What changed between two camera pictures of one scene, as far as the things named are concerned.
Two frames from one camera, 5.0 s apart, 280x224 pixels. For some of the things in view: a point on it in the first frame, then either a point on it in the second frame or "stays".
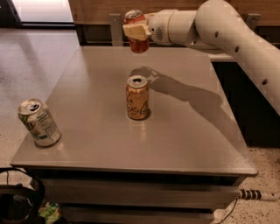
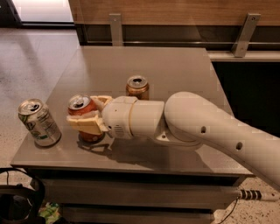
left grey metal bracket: x=116 y=29 stays
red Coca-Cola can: x=136 y=17 to x=80 y=104
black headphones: x=20 y=203 stays
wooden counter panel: x=96 y=12 stays
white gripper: x=158 y=28 to x=117 y=117
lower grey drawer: x=136 y=215 stays
